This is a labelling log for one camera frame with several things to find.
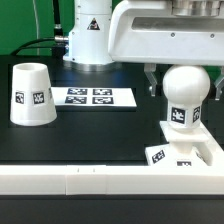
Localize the white lamp base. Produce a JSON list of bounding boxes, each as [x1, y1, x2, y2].
[[145, 121, 209, 168]]

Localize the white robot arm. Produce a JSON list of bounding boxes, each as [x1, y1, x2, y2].
[[64, 0, 224, 99]]

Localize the black cable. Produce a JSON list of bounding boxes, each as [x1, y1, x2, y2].
[[10, 0, 70, 57]]

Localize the white lamp shade cone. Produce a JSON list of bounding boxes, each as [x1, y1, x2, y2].
[[10, 63, 57, 126]]

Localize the white thin cable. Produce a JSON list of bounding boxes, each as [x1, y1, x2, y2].
[[32, 0, 41, 56]]

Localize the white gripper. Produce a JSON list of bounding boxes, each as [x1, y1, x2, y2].
[[108, 0, 224, 97]]

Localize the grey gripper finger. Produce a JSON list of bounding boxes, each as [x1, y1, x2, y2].
[[214, 66, 224, 100]]

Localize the white lamp bulb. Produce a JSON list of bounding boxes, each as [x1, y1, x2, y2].
[[163, 65, 210, 131]]

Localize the white L-shaped fence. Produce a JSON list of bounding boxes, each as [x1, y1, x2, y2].
[[0, 125, 224, 195]]

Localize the white marker sheet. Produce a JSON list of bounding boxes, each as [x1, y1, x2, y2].
[[52, 87, 137, 108]]

